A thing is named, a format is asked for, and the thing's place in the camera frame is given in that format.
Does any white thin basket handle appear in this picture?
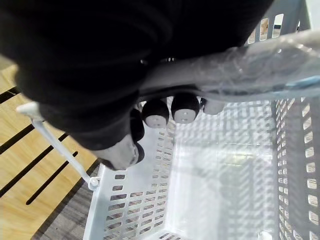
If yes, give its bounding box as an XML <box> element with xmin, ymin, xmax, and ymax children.
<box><xmin>16</xmin><ymin>102</ymin><xmax>101</xmax><ymax>193</ymax></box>

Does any wooden slotted panel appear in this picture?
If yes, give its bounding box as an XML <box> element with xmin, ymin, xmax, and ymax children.
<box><xmin>0</xmin><ymin>53</ymin><xmax>101</xmax><ymax>240</ymax></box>

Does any grey basket handle plastic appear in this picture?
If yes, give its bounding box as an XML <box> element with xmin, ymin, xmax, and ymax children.
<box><xmin>138</xmin><ymin>29</ymin><xmax>320</xmax><ymax>104</ymax></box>

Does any right robot hand black cloth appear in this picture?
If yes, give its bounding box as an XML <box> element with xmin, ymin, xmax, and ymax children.
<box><xmin>0</xmin><ymin>0</ymin><xmax>276</xmax><ymax>171</ymax></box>

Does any white plastic slotted basket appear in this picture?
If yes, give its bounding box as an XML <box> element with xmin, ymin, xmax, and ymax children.
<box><xmin>82</xmin><ymin>0</ymin><xmax>320</xmax><ymax>240</ymax></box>

